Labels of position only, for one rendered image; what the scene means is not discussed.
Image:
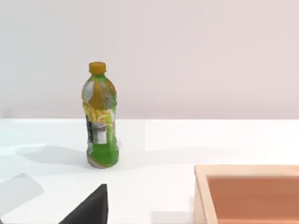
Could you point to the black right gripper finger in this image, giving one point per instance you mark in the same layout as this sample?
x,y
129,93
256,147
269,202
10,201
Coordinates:
x,y
93,207

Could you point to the green bottle with orange cap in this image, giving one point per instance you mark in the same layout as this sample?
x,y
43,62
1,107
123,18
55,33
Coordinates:
x,y
101,130

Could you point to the shallow salmon-coloured box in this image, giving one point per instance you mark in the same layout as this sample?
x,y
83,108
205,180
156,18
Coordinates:
x,y
247,198

